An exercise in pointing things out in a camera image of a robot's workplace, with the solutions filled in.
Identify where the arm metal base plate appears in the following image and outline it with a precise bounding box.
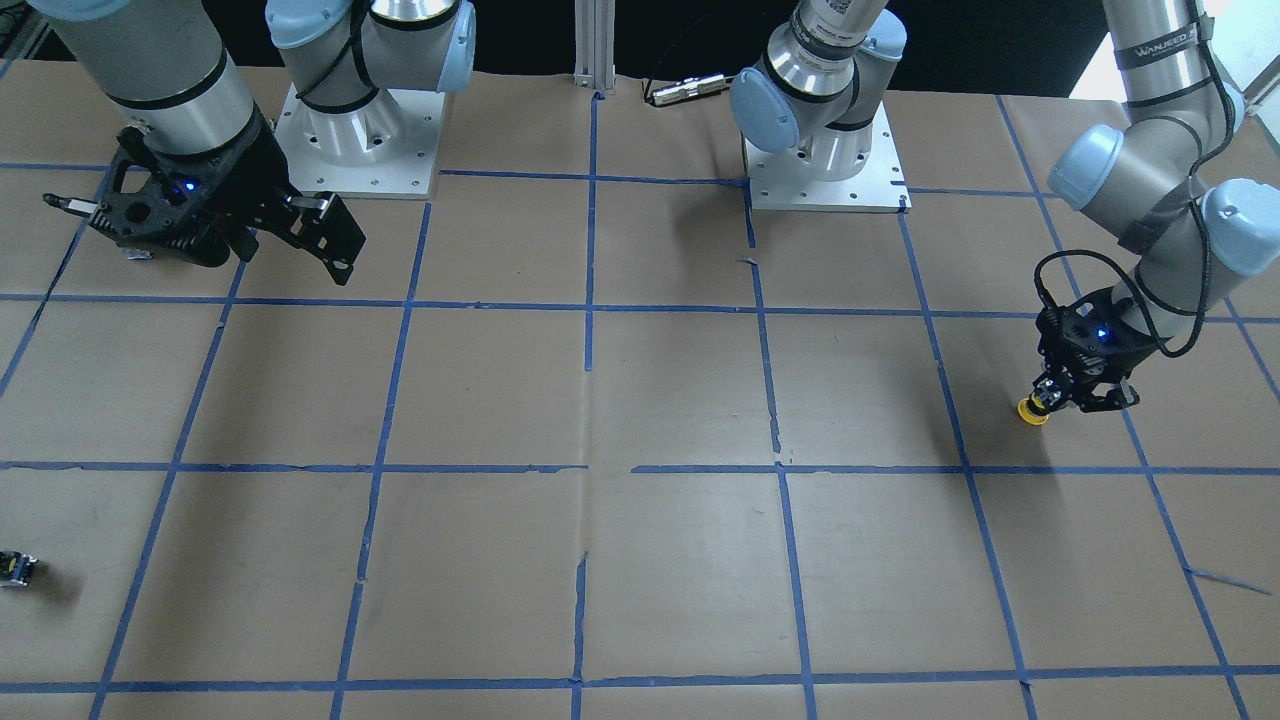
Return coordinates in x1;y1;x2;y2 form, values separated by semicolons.
275;88;452;200
742;105;913;213

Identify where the small black electronic module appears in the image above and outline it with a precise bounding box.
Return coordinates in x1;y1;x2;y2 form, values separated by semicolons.
0;550;40;588

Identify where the yellow push button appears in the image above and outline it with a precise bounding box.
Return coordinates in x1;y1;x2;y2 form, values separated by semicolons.
1016;395;1052;427

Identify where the aluminium frame post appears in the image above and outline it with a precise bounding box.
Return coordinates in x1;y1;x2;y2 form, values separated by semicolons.
573;0;616;94

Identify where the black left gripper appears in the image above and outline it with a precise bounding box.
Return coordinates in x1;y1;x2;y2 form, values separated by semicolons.
1033;288;1158;414

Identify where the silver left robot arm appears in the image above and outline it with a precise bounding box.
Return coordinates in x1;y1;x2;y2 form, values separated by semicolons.
730;1;1277;425

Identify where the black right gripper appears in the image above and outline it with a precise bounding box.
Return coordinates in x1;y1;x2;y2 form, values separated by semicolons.
90;111;366;286

